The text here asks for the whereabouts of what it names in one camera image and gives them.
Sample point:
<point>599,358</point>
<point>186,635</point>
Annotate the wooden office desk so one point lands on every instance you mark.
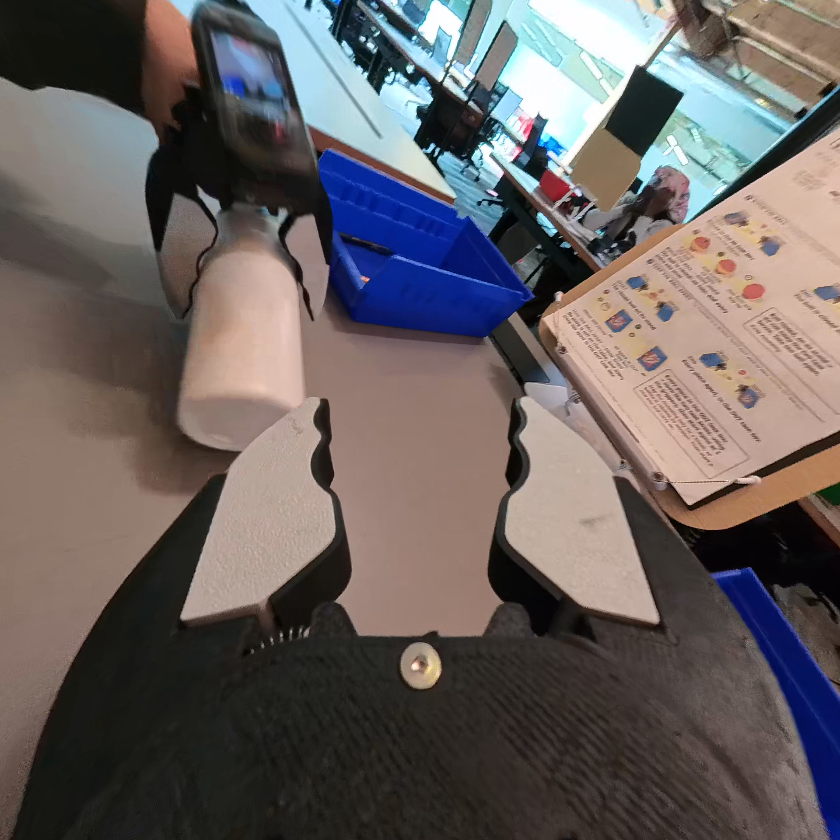
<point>544,203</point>

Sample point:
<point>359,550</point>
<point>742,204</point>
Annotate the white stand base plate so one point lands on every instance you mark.
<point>544,394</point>

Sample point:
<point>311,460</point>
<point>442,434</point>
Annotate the white bottle black cap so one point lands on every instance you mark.
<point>243,341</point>

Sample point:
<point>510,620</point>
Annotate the red bin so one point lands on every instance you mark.
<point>554,185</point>

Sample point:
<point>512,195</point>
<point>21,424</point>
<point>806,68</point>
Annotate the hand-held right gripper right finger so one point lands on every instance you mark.
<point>571,538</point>

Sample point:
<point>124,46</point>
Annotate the white office desk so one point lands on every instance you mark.
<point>328,79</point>

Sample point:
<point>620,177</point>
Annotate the black office chair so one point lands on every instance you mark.
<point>453,124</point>

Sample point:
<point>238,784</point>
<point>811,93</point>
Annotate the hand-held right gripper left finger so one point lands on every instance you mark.
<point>269,525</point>

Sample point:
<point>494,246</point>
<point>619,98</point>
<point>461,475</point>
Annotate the person's left forearm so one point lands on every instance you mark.
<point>72,46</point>

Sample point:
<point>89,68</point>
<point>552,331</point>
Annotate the printed instruction sheet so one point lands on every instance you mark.
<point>722,361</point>

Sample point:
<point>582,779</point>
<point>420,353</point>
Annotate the green object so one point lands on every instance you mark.
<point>832,493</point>

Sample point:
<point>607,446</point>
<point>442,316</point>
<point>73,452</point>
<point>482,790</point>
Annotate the blue storage bin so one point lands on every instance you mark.
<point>446,289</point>
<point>787,656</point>

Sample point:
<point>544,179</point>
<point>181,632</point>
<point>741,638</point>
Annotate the person's left hand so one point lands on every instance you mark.
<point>170,65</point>

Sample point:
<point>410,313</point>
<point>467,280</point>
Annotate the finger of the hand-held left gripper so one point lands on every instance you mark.
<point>174,262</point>
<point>315,275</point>

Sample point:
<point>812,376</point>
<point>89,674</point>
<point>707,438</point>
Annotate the black board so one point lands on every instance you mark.
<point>646,111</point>

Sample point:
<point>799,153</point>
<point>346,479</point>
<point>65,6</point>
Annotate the beige rounded board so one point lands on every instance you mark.
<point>604,170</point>

